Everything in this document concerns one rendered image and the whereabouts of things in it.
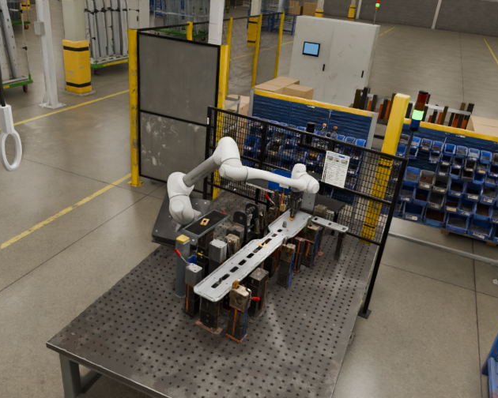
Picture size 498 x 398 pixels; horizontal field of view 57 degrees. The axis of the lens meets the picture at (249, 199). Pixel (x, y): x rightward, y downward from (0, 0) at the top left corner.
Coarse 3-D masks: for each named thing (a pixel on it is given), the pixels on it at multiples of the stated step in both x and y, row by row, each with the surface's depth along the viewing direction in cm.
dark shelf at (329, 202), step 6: (246, 180) 414; (252, 180) 415; (258, 180) 417; (264, 180) 418; (258, 186) 406; (264, 186) 405; (270, 192) 402; (300, 198) 391; (318, 198) 394; (324, 198) 395; (330, 198) 397; (318, 204) 385; (324, 204) 386; (330, 204) 387; (336, 204) 388; (342, 204) 389; (330, 210) 377; (336, 210) 377
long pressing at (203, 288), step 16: (272, 224) 352; (288, 224) 354; (304, 224) 357; (256, 240) 329; (272, 240) 331; (240, 256) 309; (256, 256) 311; (224, 272) 291; (240, 272) 292; (208, 288) 275; (224, 288) 276
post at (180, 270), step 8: (176, 240) 293; (176, 248) 294; (184, 248) 292; (176, 256) 298; (184, 256) 295; (176, 264) 301; (184, 264) 299; (176, 272) 304; (184, 272) 303; (176, 280) 306; (184, 280) 306; (176, 288) 309; (184, 288) 309; (176, 296) 311; (184, 296) 311
